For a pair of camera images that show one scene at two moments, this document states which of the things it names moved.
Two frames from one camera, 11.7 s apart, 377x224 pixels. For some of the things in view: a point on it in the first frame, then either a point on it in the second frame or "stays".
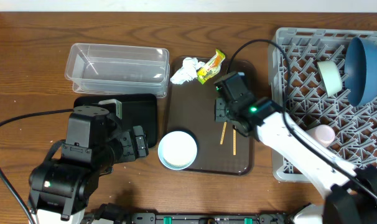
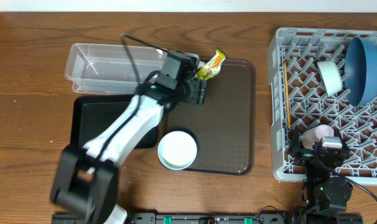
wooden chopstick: x=224 y=127 -> x=287 y=99
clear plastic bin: x=102 y=68 stays
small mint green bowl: x=331 y=77 stays
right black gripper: x=221 y=109 -> x=305 y=154
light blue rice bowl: x=177 y=150 stays
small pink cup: x=323 y=135 stays
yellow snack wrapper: x=210 y=68 stays
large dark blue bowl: x=363 y=70 stays
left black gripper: x=127 y=139 -> x=198 y=90
